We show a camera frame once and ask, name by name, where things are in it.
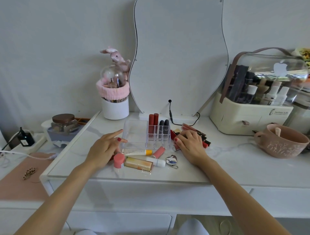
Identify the small white tube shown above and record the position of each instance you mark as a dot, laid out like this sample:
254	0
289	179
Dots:
157	162

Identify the clear glass dome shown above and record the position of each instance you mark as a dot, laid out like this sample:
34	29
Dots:
112	76

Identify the gold black lipstick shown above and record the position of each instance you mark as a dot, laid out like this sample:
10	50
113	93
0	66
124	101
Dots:
177	131

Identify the black dropper bottle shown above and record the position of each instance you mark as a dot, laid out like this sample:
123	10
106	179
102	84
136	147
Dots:
26	138

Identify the dark grey lipstick tube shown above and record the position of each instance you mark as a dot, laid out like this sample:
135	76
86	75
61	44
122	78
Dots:
166	126
161	126

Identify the person's left hand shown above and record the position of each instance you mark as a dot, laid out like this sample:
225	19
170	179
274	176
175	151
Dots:
99	151

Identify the pink fluffy headband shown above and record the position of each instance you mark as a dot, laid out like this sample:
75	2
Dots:
106	92

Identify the leopard print hair clip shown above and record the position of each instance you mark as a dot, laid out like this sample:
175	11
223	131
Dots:
29	173

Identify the brown compartment tray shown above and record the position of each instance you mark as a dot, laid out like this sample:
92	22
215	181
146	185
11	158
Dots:
82	120

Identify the pink plush bunny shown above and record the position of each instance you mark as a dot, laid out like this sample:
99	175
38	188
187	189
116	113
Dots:
117	57

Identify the yellow printed packet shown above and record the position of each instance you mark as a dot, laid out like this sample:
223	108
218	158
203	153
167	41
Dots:
304	55

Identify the wavy white-framed mirror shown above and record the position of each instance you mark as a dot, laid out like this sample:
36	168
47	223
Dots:
179	55

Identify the cream tube orange cap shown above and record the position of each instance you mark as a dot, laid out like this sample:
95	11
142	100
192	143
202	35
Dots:
136	152

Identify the person's left thumb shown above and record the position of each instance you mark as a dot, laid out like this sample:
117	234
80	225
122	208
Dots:
117	141

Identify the row of cosmetic bottles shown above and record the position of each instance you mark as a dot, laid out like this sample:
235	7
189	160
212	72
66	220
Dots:
251	93

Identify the pink lipstick tube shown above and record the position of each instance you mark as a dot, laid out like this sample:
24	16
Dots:
159	152

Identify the pink round jar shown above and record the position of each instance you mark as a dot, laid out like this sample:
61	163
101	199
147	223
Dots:
119	161

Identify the person's right hand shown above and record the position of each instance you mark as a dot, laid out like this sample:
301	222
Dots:
192	147

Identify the white round container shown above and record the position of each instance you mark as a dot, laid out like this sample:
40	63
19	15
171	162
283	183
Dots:
115	109

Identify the red lip tint tube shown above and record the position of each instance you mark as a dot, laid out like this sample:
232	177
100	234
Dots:
205	144

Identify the glass jar brown lid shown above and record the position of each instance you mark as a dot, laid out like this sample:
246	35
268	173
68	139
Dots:
64	124

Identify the person's left forearm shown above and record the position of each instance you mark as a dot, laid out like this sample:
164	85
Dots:
57	201

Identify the red lipstick tube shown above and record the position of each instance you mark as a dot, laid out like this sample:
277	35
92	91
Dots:
156	119
151	123

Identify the white trouser leg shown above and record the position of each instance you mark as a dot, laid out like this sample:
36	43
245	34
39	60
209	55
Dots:
193	227

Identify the clear white storage container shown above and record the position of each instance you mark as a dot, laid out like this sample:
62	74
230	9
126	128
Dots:
300	113

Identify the dark red lipstick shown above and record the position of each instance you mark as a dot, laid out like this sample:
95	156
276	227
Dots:
173	134

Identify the pink clear lip gloss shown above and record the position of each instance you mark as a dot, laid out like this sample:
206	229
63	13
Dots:
176	147

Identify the clear acrylic lipstick organizer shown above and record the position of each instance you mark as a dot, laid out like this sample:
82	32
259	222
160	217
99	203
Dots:
135	132

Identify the white power strip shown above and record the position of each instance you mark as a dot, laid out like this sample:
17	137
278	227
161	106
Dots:
36	141

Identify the pink desk mat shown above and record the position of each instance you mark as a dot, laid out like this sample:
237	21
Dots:
21	184

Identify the cream cosmetic box clear lid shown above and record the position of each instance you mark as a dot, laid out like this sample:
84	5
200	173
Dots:
244	118

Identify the peach foundation bottle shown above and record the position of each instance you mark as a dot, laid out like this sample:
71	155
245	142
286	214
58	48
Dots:
138	164

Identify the person's right forearm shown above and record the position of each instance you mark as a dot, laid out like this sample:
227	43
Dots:
237	196

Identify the pink embossed mug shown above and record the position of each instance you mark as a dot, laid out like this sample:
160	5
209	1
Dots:
281	145

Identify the pink lip gloss tube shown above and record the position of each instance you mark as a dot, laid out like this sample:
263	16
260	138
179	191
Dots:
191	127

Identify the person's right thumb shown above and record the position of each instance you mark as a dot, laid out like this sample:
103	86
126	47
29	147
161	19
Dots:
179	140

